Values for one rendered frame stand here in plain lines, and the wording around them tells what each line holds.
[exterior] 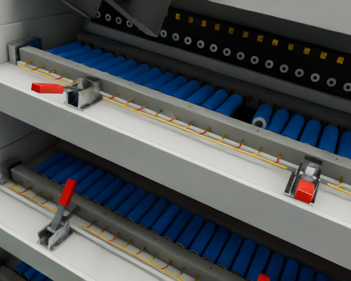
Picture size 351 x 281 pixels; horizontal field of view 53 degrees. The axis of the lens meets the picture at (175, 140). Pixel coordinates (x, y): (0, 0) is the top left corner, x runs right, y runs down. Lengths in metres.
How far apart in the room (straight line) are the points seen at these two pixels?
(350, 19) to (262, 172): 0.16
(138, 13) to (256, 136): 0.24
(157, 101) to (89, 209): 0.20
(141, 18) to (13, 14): 0.40
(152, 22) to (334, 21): 0.19
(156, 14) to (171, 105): 0.23
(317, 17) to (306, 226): 0.19
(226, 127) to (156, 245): 0.19
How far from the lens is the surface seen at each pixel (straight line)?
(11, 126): 0.61
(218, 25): 0.51
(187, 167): 0.36
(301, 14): 0.34
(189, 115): 0.40
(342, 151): 0.41
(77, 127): 0.42
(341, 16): 0.34
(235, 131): 0.38
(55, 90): 0.39
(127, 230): 0.49
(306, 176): 0.34
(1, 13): 0.54
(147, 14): 0.17
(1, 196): 0.60
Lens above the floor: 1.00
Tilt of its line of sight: 15 degrees down
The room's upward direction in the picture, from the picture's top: 16 degrees clockwise
